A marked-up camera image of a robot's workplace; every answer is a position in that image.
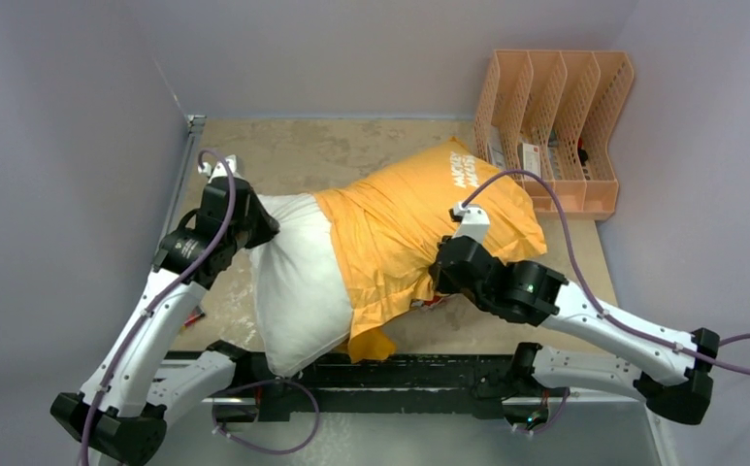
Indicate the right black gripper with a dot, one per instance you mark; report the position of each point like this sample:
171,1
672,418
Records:
441,282

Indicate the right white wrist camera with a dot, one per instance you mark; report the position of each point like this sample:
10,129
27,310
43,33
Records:
472,222

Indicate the pink plastic file organizer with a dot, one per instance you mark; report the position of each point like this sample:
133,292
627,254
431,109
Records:
567,102

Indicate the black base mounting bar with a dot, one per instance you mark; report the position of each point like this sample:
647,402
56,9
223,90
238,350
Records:
482,386

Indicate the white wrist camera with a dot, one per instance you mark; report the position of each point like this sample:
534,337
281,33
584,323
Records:
217,169
472,222

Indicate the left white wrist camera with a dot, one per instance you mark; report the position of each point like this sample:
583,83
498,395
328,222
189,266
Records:
217,169

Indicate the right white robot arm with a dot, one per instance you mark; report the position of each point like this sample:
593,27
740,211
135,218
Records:
666,369

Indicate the white paper packet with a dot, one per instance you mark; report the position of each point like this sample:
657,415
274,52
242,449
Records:
495,148

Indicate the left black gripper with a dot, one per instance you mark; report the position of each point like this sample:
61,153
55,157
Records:
267,224

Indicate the white label box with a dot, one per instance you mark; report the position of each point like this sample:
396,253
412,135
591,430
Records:
529,155

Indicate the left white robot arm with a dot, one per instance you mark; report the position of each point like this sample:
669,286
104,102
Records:
120,416

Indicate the marker pen pack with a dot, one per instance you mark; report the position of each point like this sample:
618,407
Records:
196,315

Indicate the orange cartoon pillowcase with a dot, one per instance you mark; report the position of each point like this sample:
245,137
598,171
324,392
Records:
385,231

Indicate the white pillow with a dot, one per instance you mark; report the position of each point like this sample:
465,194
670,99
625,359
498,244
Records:
301,305

